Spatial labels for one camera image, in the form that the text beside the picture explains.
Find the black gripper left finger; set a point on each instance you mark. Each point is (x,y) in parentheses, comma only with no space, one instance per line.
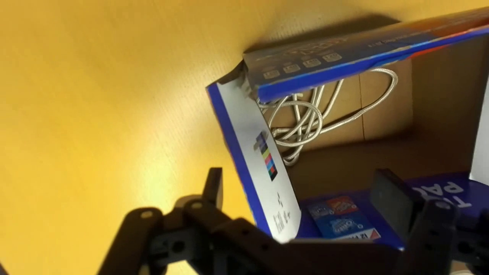
(169,238)

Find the blue cardboard snack box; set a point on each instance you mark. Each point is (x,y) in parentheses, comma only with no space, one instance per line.
(346,157)

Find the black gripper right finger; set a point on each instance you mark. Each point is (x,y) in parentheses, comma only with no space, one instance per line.
(433,229)

